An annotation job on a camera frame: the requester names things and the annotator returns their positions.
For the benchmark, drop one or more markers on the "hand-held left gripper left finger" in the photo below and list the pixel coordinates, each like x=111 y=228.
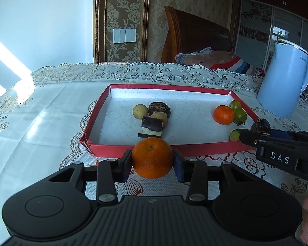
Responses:
x=126 y=166

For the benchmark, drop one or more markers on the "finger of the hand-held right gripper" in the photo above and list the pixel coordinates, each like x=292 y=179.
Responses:
x=283 y=134
x=254 y=138

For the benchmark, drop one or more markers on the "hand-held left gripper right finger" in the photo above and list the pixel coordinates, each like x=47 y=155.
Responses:
x=179 y=167

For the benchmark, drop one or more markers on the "round dark sugarcane piece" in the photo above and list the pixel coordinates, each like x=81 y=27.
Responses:
x=260 y=126

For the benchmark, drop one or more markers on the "green jujube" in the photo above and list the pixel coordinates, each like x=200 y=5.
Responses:
x=235 y=104
x=240 y=115
x=234 y=135

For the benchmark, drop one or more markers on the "orange mandarin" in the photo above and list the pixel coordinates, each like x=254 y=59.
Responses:
x=152 y=157
x=223 y=114

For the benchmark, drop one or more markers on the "red shallow cardboard box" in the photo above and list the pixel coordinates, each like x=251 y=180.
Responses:
x=195 y=129

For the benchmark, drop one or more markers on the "split dark sugarcane piece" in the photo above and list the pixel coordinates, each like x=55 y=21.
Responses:
x=150 y=127

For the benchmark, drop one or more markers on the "tan longan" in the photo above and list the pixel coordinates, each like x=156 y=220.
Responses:
x=139 y=111
x=161 y=116

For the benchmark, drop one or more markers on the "light blue electric kettle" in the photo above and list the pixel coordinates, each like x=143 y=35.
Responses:
x=282 y=82

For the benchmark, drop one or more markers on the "striped bedding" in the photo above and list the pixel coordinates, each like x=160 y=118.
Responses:
x=241 y=65

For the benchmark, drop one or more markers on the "pink crumpled blanket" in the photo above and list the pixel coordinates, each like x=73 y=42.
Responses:
x=208 y=57

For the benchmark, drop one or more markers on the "white lace floral tablecloth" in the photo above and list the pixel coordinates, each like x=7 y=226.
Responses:
x=41 y=123

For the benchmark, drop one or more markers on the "patterned glass door wardrobe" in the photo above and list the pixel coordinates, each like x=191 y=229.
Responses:
x=256 y=30

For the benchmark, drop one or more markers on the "brown wooden bed headboard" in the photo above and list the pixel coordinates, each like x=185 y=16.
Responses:
x=195 y=33

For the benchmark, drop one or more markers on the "white wall light switch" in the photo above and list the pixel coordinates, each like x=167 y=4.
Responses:
x=124 y=35

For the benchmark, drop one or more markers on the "gold wall moulding frame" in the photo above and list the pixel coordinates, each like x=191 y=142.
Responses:
x=145 y=18

